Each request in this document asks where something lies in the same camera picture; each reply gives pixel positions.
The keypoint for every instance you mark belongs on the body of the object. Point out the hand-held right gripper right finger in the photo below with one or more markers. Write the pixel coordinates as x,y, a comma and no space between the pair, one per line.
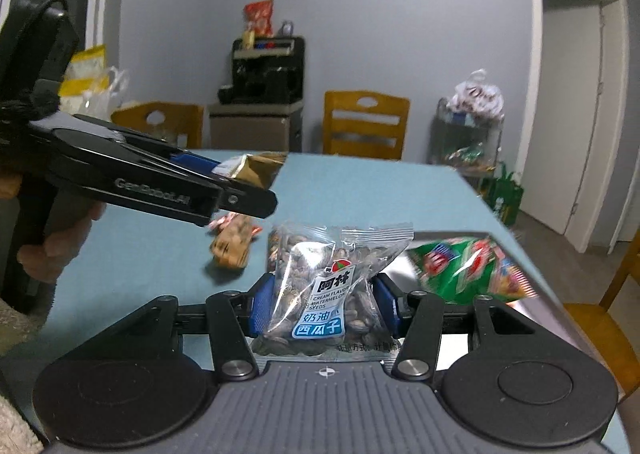
385,305

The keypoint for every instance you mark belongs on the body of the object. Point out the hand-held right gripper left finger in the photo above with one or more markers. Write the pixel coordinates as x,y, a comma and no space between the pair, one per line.
262,306

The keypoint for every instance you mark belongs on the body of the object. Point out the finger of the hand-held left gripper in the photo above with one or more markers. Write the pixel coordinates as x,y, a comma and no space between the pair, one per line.
195,165
247,201

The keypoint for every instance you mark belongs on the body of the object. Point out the gold foil snack packet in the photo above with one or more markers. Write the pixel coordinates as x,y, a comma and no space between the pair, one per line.
257,168

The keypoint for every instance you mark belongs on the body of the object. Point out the clear melon seed packet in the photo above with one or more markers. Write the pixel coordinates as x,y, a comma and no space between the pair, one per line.
320,284

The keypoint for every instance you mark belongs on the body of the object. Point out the grey metal tray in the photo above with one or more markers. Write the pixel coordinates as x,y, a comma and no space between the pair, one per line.
515,306

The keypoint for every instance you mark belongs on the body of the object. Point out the person's left hand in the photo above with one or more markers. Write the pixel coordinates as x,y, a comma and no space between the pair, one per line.
67,219

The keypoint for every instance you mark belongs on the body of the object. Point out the brown snack packet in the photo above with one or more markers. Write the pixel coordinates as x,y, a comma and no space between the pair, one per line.
231,241

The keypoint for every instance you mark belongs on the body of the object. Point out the wooden slat-back chair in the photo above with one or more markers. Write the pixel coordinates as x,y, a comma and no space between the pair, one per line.
607,319
365,127
165,122

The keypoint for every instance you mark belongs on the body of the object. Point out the grey cabinet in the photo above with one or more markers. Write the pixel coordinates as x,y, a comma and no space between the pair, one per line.
250,127

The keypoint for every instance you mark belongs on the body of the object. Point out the green snack bag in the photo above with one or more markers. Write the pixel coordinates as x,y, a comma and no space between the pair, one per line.
465,270

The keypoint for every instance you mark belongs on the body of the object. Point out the yellow bag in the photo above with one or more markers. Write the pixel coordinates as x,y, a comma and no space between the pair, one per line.
85,69

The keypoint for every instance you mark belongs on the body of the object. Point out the black countertop appliance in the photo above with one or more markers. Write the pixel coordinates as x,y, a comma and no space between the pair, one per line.
267,69

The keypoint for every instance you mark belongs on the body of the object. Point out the red snack bag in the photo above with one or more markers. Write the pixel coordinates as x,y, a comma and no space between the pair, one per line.
259,18

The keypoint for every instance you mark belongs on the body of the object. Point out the green tote bag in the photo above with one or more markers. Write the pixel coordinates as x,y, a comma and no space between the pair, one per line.
505,194

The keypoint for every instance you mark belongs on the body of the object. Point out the small grey container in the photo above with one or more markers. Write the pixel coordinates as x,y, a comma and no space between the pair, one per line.
286,28

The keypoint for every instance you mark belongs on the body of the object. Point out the metal trolley rack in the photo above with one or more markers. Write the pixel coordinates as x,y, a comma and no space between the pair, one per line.
462,144

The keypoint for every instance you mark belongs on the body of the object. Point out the beige fleece clothing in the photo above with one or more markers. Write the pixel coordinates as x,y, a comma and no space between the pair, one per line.
17,374

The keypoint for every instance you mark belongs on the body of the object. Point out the white printed plastic bag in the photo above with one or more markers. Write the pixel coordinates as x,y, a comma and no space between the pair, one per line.
475,94

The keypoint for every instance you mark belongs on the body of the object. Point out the white open door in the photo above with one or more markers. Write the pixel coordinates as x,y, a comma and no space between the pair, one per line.
575,124

